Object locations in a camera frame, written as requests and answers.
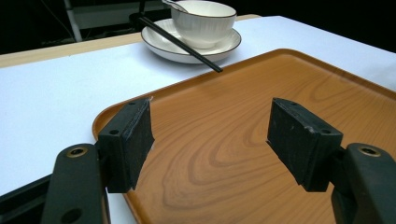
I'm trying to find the white metal stand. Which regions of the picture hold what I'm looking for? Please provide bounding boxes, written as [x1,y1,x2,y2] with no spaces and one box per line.
[64,0,84,43]

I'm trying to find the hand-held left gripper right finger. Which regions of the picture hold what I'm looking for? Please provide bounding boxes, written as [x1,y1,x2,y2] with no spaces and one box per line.
[266,97,396,224]

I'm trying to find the white ribbed bowl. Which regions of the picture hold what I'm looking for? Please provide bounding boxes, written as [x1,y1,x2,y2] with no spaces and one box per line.
[170,0,237,50]

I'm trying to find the white ribbed plate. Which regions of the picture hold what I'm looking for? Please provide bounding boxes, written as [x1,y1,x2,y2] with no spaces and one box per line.
[140,18,242,64]

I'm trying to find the wood-grain brown tray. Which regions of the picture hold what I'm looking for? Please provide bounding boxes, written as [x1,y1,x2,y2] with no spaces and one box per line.
[92,48,396,224]

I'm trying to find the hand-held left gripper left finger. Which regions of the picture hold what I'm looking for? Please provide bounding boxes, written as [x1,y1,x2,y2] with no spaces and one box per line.
[40,96,156,224]

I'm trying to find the black chopsticks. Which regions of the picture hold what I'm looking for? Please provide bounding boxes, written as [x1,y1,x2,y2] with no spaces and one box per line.
[136,15,224,74]

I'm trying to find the white spoon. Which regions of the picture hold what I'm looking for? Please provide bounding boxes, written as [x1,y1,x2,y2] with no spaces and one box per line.
[162,0,189,13]

